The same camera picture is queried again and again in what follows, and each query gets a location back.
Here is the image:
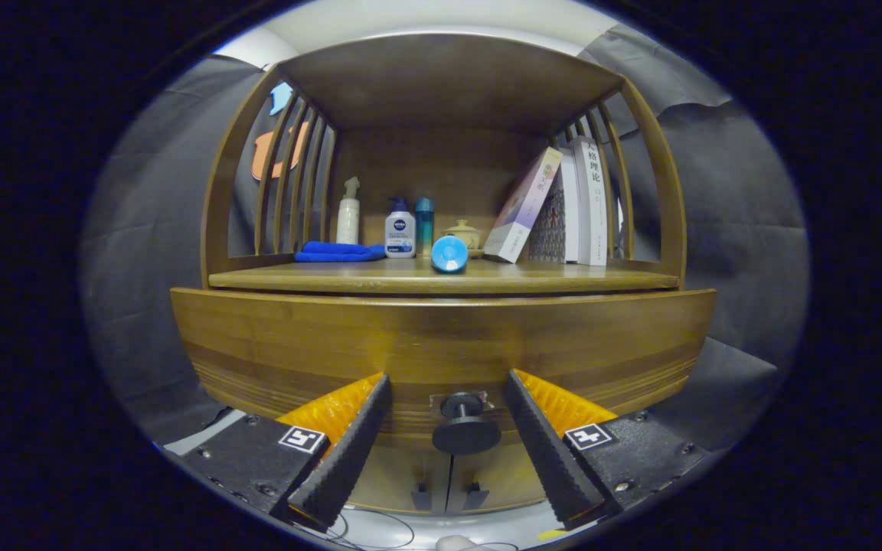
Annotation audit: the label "white bottle with blue cap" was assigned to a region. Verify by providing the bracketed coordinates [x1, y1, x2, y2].
[384, 197, 417, 259]

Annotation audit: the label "white pump bottle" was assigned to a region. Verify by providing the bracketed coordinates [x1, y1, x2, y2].
[336, 177, 361, 246]

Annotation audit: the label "black drawer knob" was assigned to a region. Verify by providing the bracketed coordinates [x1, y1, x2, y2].
[432, 392, 502, 456]

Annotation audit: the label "teal transparent bottle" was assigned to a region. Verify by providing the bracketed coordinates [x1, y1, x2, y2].
[415, 197, 436, 259]

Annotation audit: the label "purple and white book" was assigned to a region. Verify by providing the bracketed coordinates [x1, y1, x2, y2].
[482, 147, 564, 264]

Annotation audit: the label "wooden cabinet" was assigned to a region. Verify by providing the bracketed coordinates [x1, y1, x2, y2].
[169, 32, 717, 515]

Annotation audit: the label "plain white book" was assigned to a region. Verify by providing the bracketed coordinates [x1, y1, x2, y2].
[560, 148, 583, 263]

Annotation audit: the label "black cables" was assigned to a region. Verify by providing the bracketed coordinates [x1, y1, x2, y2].
[288, 505, 518, 551]

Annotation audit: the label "wooden drawer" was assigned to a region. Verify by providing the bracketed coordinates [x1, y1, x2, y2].
[170, 287, 717, 452]

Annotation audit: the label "beige lidded teacup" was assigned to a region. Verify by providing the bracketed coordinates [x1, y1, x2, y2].
[443, 220, 485, 259]

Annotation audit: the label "black patterned book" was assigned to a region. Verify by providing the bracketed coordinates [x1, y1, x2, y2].
[528, 180, 569, 262]

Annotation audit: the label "wooden countertop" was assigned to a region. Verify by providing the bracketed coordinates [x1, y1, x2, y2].
[209, 256, 681, 295]

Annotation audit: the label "wooden cabinet door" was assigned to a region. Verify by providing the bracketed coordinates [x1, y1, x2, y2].
[452, 440, 549, 510]
[349, 444, 449, 512]

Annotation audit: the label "blue translucent tube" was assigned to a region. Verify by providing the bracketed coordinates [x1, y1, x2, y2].
[431, 235, 469, 274]

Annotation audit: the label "blue cloth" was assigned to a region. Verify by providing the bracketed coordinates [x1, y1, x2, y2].
[294, 241, 387, 263]

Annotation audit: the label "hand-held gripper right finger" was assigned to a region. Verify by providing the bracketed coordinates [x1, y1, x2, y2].
[504, 368, 710, 530]

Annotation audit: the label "white book with black lettering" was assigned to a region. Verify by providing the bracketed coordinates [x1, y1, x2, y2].
[570, 136, 610, 267]

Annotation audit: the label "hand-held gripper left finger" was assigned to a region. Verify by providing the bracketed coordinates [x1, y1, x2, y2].
[169, 373, 394, 533]

